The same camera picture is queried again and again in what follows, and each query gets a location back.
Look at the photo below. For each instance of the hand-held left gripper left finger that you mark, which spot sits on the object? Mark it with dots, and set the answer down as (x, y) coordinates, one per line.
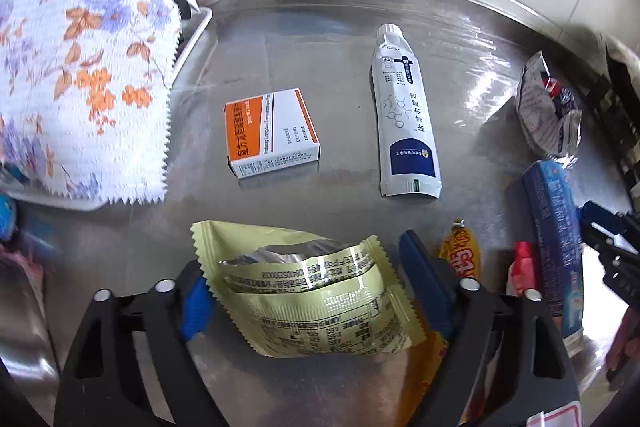
(196, 307)

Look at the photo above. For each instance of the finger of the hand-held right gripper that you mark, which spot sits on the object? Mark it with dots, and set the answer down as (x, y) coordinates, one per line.
(602, 219)

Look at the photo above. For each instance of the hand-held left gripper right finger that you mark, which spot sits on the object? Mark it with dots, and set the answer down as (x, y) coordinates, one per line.
(425, 279)

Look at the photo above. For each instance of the blue carton box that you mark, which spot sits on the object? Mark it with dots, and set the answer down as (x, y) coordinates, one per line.
(555, 227)

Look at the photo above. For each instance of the yellow-green snack wrapper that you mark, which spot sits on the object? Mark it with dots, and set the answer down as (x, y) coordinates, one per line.
(310, 307)

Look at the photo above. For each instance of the person's right hand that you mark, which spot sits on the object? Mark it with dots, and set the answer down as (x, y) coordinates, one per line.
(620, 342)

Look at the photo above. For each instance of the orange yellow candy wrapper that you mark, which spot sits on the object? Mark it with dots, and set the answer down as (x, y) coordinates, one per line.
(462, 257)

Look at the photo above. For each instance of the small red white packet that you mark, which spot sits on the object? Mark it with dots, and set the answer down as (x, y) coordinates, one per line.
(524, 262)

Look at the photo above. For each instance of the crumpled silver wrapper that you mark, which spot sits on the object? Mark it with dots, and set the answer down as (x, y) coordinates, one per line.
(542, 117)

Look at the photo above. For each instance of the white ointment tube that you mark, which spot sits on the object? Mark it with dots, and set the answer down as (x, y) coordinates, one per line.
(405, 117)

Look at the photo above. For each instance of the orange white medicine box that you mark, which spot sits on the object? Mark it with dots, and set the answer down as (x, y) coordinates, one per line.
(270, 127)

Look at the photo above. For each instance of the blue packet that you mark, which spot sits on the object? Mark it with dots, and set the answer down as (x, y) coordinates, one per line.
(6, 217)

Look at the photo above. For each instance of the white plastic tray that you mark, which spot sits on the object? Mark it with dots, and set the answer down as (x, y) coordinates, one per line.
(194, 36)

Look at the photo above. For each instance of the white floral cloth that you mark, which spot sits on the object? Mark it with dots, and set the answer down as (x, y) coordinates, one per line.
(75, 57)

